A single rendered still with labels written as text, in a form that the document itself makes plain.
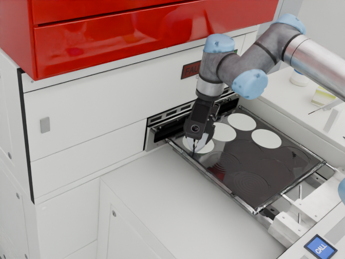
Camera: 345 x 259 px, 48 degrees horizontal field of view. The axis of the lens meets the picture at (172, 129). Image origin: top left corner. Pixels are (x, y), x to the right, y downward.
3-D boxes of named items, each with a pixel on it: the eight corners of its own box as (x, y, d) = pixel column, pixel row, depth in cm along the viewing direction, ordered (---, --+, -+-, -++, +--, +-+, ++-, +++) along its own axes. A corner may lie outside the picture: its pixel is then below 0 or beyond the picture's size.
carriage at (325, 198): (267, 232, 103) (270, 224, 101) (333, 178, 125) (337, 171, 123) (291, 253, 99) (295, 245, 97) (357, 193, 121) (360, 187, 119)
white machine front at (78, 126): (31, 200, 104) (16, 68, 80) (228, 112, 153) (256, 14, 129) (36, 207, 102) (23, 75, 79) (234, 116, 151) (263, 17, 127)
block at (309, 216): (288, 210, 107) (292, 202, 105) (295, 204, 109) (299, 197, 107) (313, 229, 102) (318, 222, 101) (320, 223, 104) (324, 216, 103)
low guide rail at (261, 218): (172, 149, 129) (173, 142, 128) (176, 147, 131) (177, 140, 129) (296, 254, 102) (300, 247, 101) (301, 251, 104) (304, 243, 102)
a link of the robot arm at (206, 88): (223, 87, 100) (192, 77, 101) (218, 102, 102) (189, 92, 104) (228, 74, 106) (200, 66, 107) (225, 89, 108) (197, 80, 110)
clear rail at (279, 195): (250, 214, 102) (252, 210, 101) (323, 162, 125) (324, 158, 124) (254, 217, 101) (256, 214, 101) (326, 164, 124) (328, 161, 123)
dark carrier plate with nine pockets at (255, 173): (169, 139, 122) (169, 138, 121) (239, 108, 142) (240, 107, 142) (254, 209, 103) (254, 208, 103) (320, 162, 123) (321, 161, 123)
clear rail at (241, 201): (163, 140, 121) (164, 137, 121) (166, 139, 122) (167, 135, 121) (254, 217, 101) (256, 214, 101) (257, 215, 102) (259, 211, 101)
